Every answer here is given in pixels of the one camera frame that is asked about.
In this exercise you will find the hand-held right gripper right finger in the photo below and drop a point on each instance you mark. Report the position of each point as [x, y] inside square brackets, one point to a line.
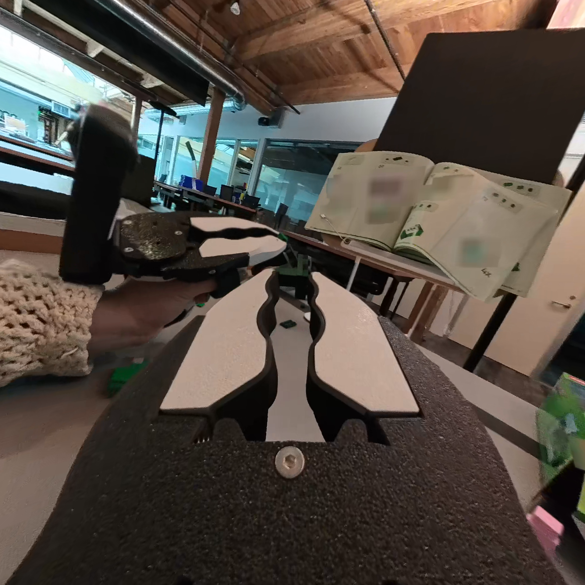
[361, 356]

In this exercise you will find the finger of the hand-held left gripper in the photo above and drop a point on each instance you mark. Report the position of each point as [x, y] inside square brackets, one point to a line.
[228, 226]
[247, 249]

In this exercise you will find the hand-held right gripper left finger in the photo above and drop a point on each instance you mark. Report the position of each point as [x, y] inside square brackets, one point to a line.
[219, 352]

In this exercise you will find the dark green lego assembly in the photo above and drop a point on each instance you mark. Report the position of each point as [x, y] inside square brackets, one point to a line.
[295, 274]

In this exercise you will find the person's left forearm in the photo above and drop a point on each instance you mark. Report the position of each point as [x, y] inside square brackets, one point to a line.
[41, 320]

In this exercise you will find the dark green lego plate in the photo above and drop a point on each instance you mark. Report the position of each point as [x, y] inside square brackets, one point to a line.
[288, 324]

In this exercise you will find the green white tiled lego block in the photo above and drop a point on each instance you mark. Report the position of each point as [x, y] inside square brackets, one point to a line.
[125, 377]

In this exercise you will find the pink lego assembly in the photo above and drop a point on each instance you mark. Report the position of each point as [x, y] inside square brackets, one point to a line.
[546, 530]

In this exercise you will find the person's left hand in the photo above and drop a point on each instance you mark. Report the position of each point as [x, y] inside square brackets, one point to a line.
[132, 315]

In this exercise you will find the brown office desk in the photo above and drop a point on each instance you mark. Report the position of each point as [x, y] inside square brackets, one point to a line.
[402, 279]
[205, 196]

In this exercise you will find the black oval pad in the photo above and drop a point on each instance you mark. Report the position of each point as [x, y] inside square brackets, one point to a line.
[32, 199]

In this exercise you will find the grey wood-edged table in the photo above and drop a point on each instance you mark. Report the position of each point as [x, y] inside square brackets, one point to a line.
[27, 228]

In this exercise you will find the black tripod stand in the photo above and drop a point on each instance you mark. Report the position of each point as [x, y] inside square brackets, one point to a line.
[162, 108]

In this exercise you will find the black hanging ceiling panel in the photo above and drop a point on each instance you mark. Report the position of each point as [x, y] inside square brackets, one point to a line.
[137, 45]

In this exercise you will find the open instruction booklet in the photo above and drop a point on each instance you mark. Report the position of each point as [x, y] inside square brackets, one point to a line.
[457, 228]

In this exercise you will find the green printed box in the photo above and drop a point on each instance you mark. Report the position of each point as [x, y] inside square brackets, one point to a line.
[562, 425]

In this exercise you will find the white ceiling lamp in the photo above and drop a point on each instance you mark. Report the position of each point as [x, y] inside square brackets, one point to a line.
[235, 7]

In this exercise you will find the black panel on stand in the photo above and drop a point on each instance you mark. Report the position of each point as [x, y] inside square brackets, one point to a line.
[484, 100]

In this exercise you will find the wooden support post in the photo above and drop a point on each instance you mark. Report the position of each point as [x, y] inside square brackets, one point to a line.
[211, 137]

